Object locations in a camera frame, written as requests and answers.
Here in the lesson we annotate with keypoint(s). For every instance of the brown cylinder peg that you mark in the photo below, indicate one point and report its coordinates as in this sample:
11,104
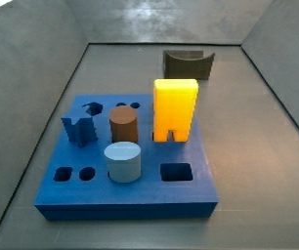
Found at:
124,124

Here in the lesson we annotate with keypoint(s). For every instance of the dark blue star peg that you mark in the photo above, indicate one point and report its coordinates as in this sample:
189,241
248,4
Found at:
79,126

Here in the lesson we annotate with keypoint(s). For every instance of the black curved cradle stand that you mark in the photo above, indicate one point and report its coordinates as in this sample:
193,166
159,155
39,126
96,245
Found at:
187,64

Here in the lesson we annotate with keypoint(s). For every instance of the blue foam peg board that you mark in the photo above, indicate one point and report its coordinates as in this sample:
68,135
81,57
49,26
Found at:
173,189

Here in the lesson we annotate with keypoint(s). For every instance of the light blue cylinder peg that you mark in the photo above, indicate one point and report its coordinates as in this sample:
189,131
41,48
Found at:
123,156

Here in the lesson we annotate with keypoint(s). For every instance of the yellow arch block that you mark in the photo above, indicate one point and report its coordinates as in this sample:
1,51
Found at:
175,97

